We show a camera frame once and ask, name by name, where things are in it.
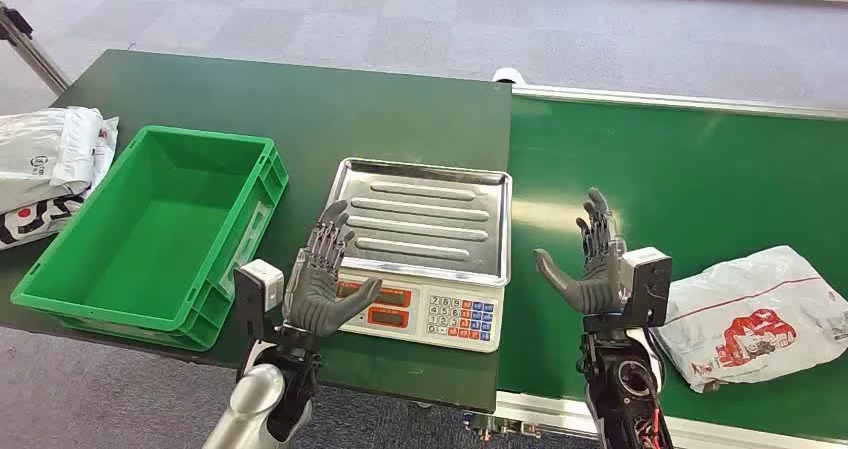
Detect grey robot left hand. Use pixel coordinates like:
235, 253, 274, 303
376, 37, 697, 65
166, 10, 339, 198
283, 199, 384, 338

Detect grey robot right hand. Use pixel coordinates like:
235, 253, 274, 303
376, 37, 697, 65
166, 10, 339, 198
533, 187, 627, 317

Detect white red-printed poly bag package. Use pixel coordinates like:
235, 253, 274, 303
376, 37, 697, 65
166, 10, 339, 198
652, 245, 848, 394

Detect green conveyor belt machine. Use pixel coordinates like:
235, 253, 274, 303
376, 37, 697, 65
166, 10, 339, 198
463, 68, 848, 449

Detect electronic scale with steel tray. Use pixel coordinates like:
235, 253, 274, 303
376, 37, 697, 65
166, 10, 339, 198
324, 157, 513, 355

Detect green plastic crate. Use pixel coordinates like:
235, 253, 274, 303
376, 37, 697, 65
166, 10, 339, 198
9, 125, 290, 353

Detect small folded white poly bag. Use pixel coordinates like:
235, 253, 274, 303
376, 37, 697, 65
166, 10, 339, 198
51, 106, 121, 190

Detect white bag with black-red print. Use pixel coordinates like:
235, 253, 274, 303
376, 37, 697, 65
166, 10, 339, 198
0, 194, 87, 252

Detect large white poly bag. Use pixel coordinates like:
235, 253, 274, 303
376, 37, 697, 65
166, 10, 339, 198
0, 109, 94, 214

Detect metal stand leg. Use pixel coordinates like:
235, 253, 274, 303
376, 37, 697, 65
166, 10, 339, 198
0, 2, 71, 95

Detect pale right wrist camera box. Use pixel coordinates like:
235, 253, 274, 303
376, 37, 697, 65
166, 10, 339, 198
619, 247, 674, 331

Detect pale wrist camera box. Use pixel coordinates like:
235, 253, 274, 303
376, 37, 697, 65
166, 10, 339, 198
233, 259, 285, 341
619, 247, 674, 331

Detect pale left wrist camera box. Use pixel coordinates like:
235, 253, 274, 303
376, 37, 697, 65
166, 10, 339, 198
233, 259, 285, 341

